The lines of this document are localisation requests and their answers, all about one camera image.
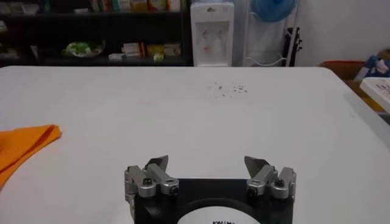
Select white blue box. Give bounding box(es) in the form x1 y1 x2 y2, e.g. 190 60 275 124
117 0 132 12

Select black shelf unit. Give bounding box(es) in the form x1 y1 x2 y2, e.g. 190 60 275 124
0 0 194 68

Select green yellow box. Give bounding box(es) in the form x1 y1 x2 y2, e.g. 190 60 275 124
146 44 165 57

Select yellow white box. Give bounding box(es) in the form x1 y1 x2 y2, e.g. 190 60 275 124
130 0 149 13

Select small white side table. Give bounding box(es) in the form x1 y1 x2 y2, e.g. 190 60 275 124
359 76 390 114

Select scattered dark crumbs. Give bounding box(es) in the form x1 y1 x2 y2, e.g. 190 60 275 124
213 81 248 98

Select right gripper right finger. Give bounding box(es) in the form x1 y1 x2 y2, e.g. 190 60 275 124
244 156 297 200

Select orange t-shirt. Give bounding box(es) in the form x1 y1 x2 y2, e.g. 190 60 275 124
0 124 63 190

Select black tripod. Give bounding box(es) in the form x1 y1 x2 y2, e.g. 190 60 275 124
282 26 303 67

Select large white table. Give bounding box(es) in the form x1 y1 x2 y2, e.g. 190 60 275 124
0 66 390 224

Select blue white package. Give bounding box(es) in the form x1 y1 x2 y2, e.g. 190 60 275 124
355 54 390 82

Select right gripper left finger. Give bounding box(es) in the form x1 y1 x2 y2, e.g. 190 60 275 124
124 155 180 198

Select bowl of green fruit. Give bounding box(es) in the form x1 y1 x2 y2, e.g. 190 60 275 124
62 40 107 58

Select open cardboard box red rim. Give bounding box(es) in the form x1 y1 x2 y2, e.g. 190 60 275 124
319 60 366 82

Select white water dispenser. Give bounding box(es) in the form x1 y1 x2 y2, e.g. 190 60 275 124
190 2 235 67

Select white wire jug rack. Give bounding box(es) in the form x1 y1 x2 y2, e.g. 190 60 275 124
243 0 303 67

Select blue water jug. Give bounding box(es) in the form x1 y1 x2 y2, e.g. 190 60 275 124
250 0 299 23

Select white orange box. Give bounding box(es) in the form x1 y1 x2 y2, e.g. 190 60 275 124
102 0 118 12
163 43 182 57

